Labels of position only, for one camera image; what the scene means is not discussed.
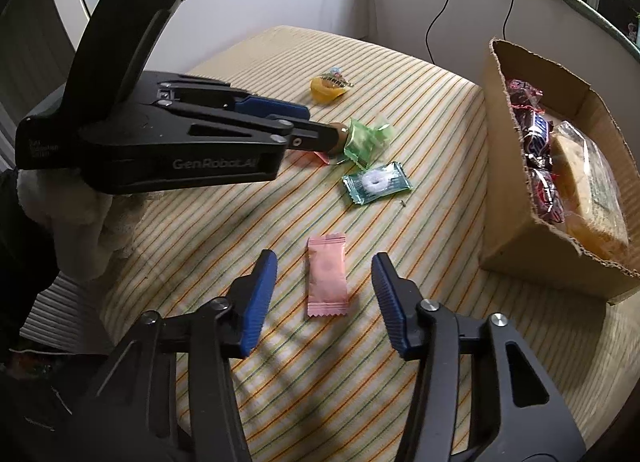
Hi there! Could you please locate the yellow jelly cup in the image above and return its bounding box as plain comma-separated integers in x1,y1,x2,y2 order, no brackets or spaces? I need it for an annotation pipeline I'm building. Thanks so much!
309,67,352,105

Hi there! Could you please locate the green clear candy bag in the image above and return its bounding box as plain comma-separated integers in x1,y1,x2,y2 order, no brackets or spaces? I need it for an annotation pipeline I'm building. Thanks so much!
343,118,395,170

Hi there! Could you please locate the teal mint candy wrapper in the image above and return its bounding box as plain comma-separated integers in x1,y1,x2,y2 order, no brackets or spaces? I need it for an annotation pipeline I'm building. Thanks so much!
342,161,412,205

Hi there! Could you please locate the pink candy sachet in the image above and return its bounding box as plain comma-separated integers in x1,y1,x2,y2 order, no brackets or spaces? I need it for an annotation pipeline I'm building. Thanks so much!
307,234,348,317

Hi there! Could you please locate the bread loaf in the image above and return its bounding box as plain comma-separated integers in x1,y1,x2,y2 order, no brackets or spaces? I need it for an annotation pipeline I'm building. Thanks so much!
550,121,629,261

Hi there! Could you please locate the Snickers bar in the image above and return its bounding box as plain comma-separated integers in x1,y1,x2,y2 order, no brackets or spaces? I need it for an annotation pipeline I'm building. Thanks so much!
520,109,552,170

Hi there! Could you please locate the white gloved hand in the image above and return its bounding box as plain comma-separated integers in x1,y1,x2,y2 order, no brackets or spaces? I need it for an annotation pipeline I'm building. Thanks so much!
17,170,149,282

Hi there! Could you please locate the striped yellow table cloth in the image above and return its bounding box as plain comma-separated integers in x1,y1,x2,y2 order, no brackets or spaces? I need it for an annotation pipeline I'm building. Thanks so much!
100,26,639,461

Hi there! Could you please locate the open cardboard box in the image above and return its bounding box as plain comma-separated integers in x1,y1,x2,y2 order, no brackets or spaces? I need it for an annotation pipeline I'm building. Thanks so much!
480,39,639,302

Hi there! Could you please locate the black power cable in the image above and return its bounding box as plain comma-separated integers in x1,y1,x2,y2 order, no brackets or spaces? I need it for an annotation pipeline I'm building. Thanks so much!
424,0,482,66

